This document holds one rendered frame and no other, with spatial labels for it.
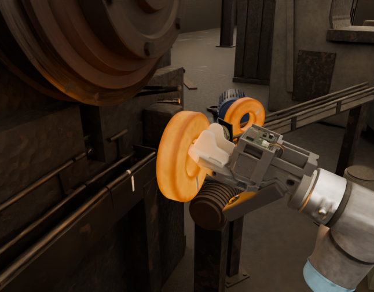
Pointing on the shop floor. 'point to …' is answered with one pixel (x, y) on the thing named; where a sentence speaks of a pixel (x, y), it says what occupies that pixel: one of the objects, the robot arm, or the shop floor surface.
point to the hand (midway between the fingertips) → (186, 146)
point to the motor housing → (211, 236)
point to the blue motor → (227, 98)
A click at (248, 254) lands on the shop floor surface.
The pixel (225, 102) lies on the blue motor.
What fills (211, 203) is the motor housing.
